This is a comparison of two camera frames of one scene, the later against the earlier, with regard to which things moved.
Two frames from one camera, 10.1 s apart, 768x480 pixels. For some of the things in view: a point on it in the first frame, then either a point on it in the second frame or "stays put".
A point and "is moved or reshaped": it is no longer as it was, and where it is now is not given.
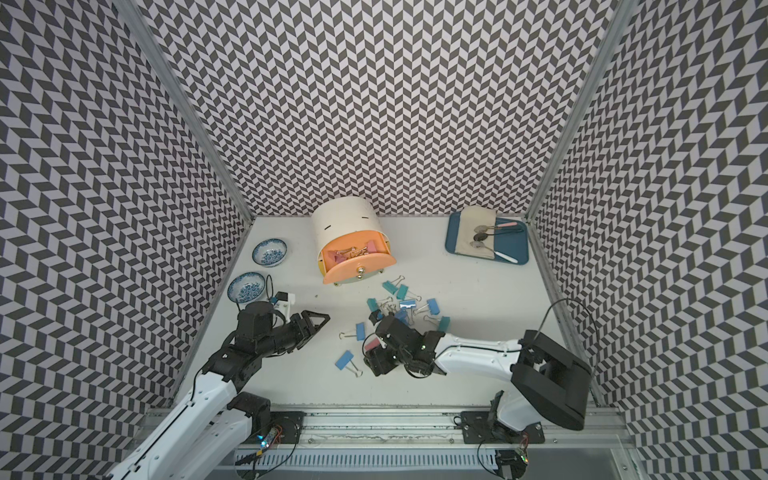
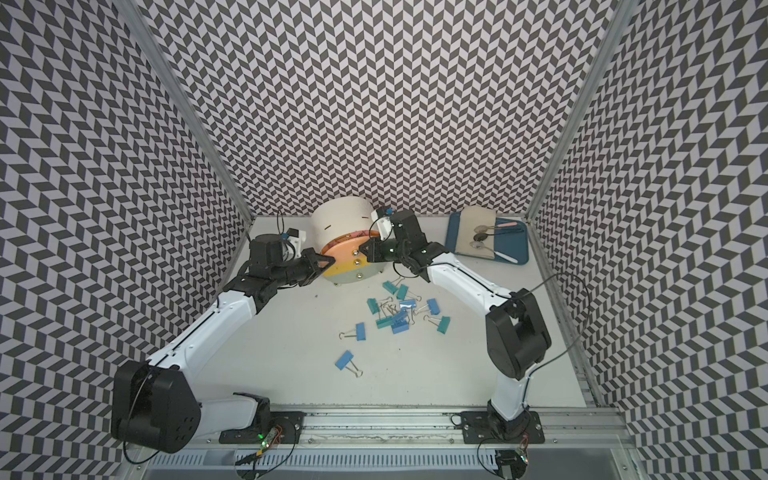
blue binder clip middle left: [360, 332] stays put
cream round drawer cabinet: [349, 239] stays put
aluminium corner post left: [143, 27] stays put
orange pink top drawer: [354, 255] is moved or reshaped
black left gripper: [305, 334] to [314, 269]
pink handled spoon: [484, 228] stays put
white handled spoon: [480, 244] stays put
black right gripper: [377, 361] to [375, 246]
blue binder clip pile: [403, 315] stays put
